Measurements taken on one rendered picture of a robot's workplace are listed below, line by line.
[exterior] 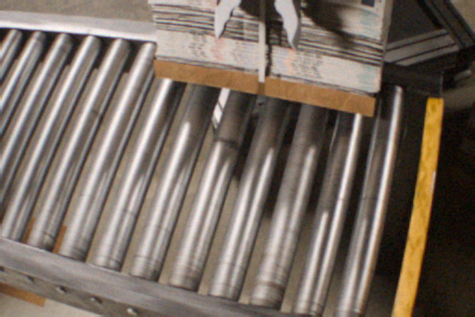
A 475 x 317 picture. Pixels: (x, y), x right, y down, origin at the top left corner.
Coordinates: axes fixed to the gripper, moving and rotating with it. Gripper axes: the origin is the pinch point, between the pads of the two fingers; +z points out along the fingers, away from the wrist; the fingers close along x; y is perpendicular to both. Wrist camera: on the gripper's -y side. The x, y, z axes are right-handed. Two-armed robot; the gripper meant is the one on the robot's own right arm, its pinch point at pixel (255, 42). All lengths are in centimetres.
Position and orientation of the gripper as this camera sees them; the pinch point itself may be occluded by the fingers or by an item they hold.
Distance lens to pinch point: 106.2
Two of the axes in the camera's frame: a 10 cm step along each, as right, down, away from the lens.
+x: -9.7, -1.9, 1.8
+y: 2.5, -4.7, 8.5
